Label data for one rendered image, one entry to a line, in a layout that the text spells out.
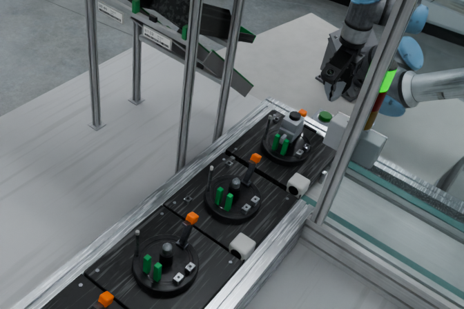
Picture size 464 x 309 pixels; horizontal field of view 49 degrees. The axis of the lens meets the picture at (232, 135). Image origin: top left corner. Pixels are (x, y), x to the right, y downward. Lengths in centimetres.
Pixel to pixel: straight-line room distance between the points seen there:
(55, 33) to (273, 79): 209
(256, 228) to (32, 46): 256
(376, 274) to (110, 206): 68
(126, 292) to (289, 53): 123
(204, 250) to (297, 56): 106
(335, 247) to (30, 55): 256
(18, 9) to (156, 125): 248
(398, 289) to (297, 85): 86
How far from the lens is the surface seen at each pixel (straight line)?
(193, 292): 110
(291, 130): 133
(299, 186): 130
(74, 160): 148
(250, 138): 142
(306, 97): 181
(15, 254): 131
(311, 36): 216
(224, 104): 139
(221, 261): 114
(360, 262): 129
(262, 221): 122
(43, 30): 368
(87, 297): 109
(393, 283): 128
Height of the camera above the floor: 192
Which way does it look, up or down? 42 degrees down
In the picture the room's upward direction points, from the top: 11 degrees clockwise
